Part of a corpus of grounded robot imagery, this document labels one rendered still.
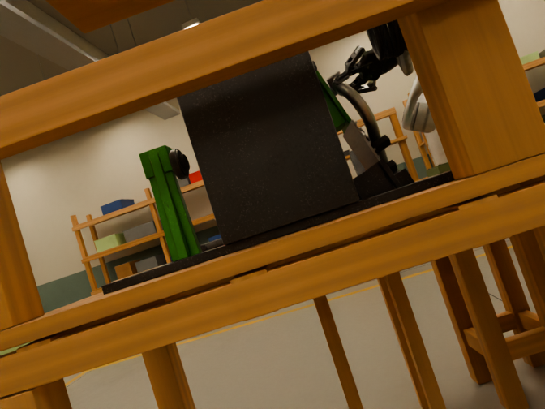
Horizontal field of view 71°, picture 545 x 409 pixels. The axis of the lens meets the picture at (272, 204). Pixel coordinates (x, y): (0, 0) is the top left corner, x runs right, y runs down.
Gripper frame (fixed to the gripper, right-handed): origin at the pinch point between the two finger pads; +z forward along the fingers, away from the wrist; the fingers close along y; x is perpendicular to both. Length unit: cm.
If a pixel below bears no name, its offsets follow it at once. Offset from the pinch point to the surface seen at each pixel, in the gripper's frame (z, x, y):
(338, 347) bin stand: 44, 20, -79
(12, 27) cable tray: 145, -316, 36
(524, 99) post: -14.5, 42.9, 3.7
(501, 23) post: -18.9, 33.7, 13.0
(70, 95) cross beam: 50, 16, 39
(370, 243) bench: 21, 47, -1
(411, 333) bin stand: 18, 27, -86
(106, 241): 333, -472, -285
